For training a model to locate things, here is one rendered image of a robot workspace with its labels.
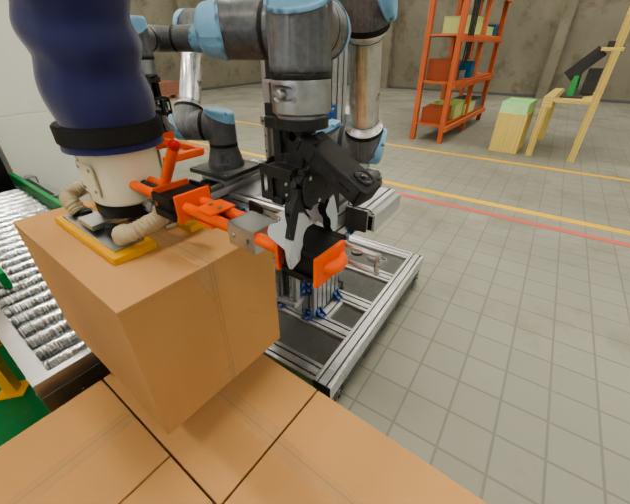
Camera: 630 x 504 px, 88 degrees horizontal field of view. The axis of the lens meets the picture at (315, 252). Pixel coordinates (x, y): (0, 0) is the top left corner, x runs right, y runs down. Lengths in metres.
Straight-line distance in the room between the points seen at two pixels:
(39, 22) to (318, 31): 0.57
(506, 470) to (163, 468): 1.33
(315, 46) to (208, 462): 0.98
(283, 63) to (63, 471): 1.11
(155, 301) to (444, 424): 1.44
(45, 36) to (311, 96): 0.56
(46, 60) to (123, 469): 0.96
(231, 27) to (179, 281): 0.46
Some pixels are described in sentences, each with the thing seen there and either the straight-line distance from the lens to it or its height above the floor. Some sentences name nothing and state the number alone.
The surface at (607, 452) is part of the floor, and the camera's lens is 2.07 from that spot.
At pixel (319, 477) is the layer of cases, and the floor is 0.54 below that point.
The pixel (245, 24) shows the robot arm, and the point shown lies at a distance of 0.55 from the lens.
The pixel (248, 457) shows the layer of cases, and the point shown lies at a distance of 1.05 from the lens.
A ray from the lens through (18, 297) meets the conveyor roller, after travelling 1.96.
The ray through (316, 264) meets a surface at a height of 1.22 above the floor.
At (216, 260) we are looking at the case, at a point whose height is 1.07.
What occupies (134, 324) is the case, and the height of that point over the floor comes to 1.03.
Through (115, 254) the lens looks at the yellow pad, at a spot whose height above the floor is 1.09.
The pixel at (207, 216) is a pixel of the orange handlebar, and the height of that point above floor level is 1.21.
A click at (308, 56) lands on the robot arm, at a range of 0.42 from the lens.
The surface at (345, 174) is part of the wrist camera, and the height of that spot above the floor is 1.35.
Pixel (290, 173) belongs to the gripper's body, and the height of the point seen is 1.34.
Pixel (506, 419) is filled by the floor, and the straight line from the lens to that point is 1.94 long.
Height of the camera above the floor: 1.48
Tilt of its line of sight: 32 degrees down
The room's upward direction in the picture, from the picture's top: straight up
